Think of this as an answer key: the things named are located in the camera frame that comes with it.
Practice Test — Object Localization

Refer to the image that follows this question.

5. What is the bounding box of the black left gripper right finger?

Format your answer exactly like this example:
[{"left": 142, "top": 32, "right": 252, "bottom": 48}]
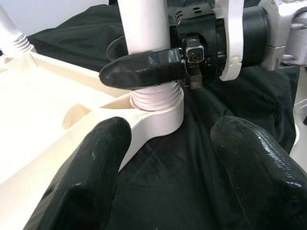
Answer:
[{"left": 211, "top": 115, "right": 307, "bottom": 230}]

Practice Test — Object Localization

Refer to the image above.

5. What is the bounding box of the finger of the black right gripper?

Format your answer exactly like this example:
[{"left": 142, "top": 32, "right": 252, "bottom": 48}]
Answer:
[
  {"left": 107, "top": 36, "right": 128, "bottom": 60},
  {"left": 99, "top": 47, "right": 187, "bottom": 90}
]

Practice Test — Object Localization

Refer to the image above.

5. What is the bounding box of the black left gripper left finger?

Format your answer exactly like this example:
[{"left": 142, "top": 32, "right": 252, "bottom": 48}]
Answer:
[{"left": 24, "top": 116, "right": 132, "bottom": 230}]

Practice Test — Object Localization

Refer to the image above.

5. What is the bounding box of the white plastic table leg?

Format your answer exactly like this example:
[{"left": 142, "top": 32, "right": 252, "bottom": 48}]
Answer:
[
  {"left": 0, "top": 4, "right": 33, "bottom": 58},
  {"left": 117, "top": 0, "right": 182, "bottom": 112}
]

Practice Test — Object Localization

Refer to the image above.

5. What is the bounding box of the white plastic table top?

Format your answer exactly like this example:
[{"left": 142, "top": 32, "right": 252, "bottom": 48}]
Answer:
[{"left": 0, "top": 51, "right": 185, "bottom": 230}]

